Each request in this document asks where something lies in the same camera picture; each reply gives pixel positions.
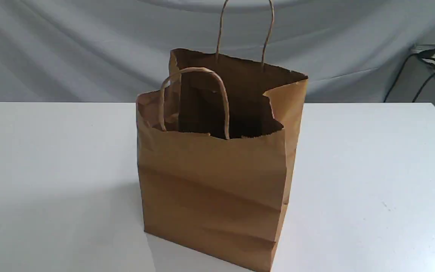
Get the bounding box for black cables bundle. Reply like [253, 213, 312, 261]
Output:
[383, 45, 435, 103]

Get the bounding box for white backdrop cloth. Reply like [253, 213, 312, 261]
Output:
[0, 0, 435, 103]

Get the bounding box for brown paper bag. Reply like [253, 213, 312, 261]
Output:
[136, 15, 308, 272]

